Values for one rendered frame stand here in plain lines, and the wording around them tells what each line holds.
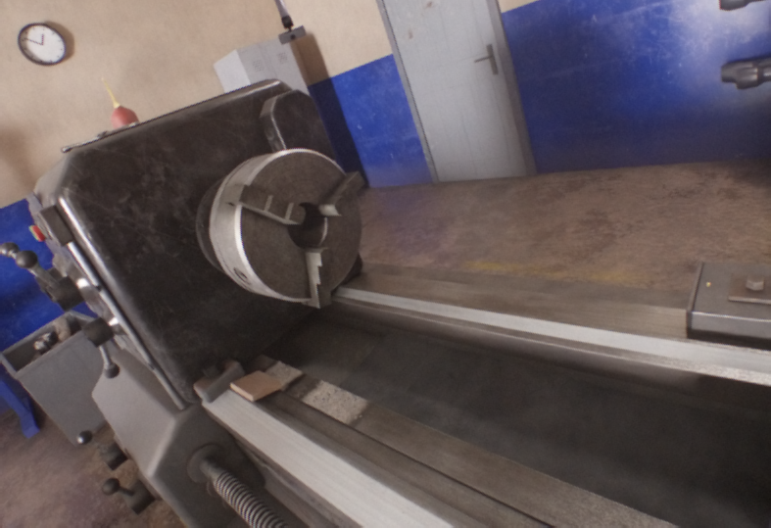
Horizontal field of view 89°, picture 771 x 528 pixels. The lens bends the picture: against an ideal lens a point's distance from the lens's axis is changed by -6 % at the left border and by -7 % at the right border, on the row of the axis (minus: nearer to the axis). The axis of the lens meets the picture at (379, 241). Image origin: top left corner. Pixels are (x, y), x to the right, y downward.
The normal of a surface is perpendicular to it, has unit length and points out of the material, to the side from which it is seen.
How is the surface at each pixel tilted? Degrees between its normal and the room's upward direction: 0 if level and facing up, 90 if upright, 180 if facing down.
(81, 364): 90
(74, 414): 90
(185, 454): 90
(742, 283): 0
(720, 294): 0
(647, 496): 10
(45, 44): 90
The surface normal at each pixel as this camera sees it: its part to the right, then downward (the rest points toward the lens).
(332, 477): -0.63, -0.42
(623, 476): -0.58, -0.78
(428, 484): -0.33, -0.87
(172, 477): 0.71, 0.03
